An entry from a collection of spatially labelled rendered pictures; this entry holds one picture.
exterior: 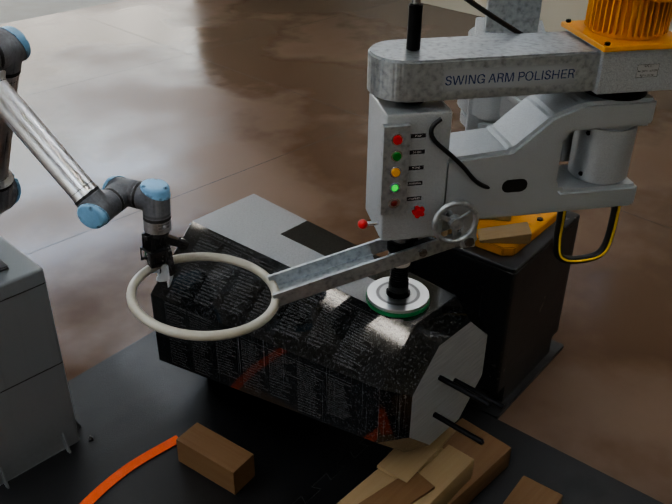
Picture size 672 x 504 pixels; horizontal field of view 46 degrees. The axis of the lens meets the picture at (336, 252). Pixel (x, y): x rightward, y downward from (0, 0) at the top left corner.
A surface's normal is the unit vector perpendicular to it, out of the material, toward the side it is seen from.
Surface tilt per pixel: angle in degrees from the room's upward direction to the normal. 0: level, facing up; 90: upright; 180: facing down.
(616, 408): 0
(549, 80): 90
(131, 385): 0
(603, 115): 90
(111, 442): 0
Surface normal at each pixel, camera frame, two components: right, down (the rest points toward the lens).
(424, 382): 0.74, 0.36
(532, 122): -0.61, -0.60
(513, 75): 0.20, 0.51
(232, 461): 0.01, -0.86
